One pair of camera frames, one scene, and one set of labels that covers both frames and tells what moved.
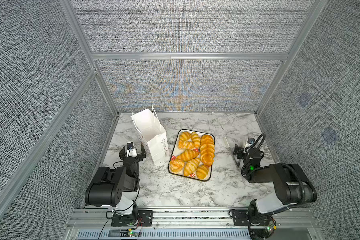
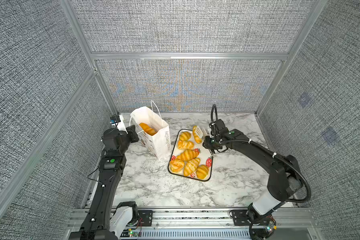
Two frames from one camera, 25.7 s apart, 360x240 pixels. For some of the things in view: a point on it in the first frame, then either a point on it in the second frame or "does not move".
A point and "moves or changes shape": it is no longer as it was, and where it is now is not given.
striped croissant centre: (187, 155) does not move
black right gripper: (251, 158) → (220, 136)
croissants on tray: (176, 165) does not move
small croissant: (202, 171) does not move
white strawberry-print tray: (192, 156) does not move
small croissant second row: (186, 145) does not move
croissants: (207, 149) → (147, 129)
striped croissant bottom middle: (190, 166) does not move
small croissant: (196, 139) moves or changes shape
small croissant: (185, 136) does not move
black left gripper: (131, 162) → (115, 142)
